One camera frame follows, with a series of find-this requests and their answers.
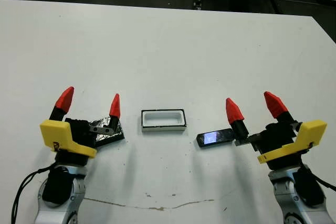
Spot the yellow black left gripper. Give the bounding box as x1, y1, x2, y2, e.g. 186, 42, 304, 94
39, 86, 121, 167

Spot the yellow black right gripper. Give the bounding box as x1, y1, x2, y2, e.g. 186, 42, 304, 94
225, 91, 328, 170

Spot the glossy black box lid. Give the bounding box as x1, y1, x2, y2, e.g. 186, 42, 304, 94
88, 115, 125, 148

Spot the white camera box base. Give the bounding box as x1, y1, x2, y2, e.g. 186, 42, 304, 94
140, 108, 188, 133

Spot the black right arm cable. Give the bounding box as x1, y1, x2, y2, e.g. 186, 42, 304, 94
304, 164, 336, 191

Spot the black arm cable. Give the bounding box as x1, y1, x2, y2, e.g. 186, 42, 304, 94
11, 166, 58, 224
304, 164, 336, 191

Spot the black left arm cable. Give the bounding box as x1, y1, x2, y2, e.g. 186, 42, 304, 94
11, 166, 58, 224

